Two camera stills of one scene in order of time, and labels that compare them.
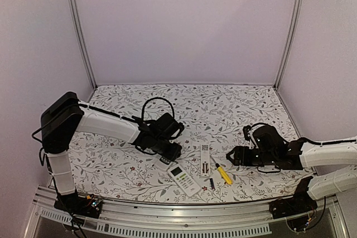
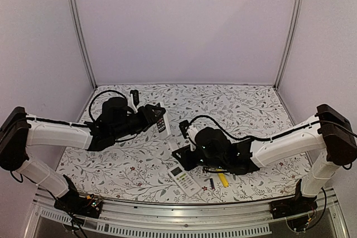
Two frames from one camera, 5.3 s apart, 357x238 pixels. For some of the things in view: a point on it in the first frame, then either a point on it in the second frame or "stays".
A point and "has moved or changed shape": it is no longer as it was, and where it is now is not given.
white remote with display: x=184 y=181 stays
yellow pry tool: x=224 y=175 has moved or changed shape
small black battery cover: x=212 y=183 stays
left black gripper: x=173 y=154 → x=149 y=119
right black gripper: x=239 y=150 → x=185 y=162
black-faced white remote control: x=164 y=163 has moved or changed shape
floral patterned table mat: x=213 y=117 stays
